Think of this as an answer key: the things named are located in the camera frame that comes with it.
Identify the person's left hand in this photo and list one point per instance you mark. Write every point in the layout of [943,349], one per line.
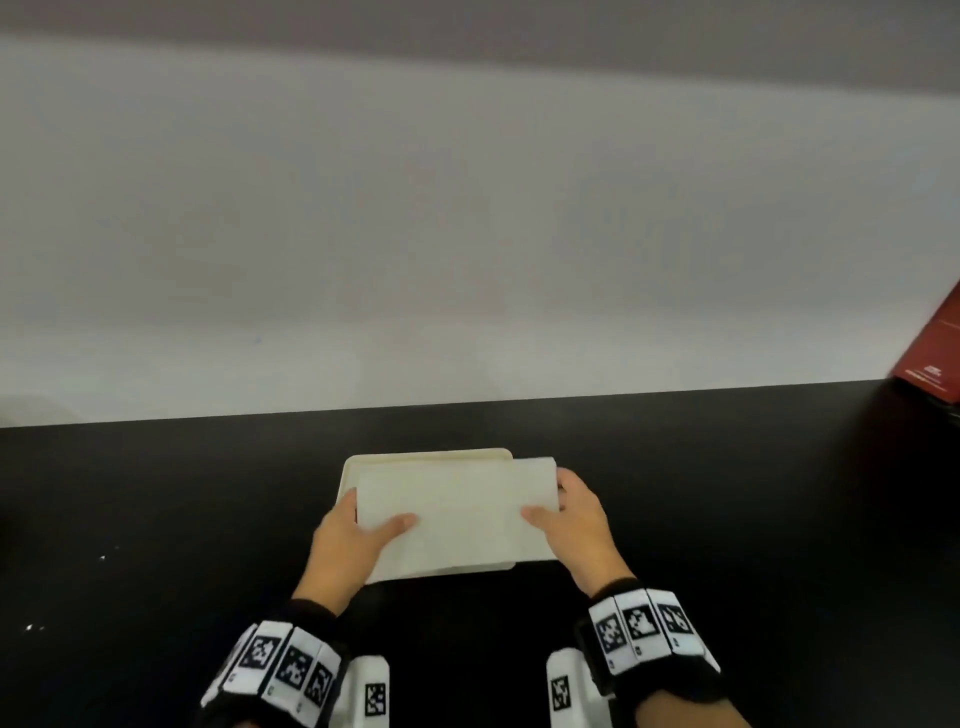
[341,551]

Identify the person's right hand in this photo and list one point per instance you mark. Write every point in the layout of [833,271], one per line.
[581,536]

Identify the person's right thumb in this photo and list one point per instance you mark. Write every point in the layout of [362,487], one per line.
[540,517]

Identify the person's left thumb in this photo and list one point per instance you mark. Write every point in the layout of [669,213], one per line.
[394,525]

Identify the white paper sheet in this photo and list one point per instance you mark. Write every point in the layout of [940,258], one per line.
[457,517]

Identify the person's right forearm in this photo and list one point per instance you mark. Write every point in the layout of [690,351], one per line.
[690,712]

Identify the cream rectangular tray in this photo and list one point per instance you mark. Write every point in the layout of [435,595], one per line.
[427,457]

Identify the black wristband with marker tags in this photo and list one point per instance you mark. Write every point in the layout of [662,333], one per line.
[281,664]
[645,634]

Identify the red cardboard box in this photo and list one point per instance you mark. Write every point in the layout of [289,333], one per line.
[934,352]

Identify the white wrist camera block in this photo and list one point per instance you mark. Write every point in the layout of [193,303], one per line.
[570,690]
[371,694]

